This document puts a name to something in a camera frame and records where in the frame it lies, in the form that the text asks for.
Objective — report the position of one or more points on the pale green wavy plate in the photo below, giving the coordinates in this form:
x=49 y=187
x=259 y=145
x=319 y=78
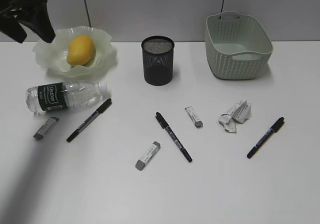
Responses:
x=53 y=56

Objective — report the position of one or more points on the white waste paper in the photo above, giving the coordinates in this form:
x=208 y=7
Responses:
x=238 y=113

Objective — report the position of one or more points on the grey white eraser middle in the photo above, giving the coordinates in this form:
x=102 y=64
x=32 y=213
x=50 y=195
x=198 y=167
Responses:
x=143 y=161

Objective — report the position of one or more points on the black marker pen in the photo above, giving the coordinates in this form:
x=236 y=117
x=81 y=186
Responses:
x=273 y=129
x=100 y=110
x=163 y=123

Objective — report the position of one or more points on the grey white eraser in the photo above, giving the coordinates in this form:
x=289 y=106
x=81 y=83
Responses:
x=45 y=128
x=194 y=117
x=143 y=161

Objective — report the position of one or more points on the pale green woven basket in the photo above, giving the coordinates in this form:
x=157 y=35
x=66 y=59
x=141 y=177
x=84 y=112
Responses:
x=237 y=46

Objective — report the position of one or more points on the black mesh pen holder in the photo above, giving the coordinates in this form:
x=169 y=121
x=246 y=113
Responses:
x=158 y=59

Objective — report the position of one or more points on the yellow mango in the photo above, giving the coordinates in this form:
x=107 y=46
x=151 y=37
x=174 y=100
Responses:
x=80 y=50

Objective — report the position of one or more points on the grey white eraser left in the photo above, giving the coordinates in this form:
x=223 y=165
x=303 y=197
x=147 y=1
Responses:
x=45 y=128

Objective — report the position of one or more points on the clear water bottle green label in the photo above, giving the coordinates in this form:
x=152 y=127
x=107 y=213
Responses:
x=73 y=95

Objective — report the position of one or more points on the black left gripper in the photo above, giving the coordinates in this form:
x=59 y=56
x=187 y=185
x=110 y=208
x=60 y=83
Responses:
x=31 y=13

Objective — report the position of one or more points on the grey white eraser right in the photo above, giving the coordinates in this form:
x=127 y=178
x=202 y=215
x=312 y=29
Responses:
x=194 y=117

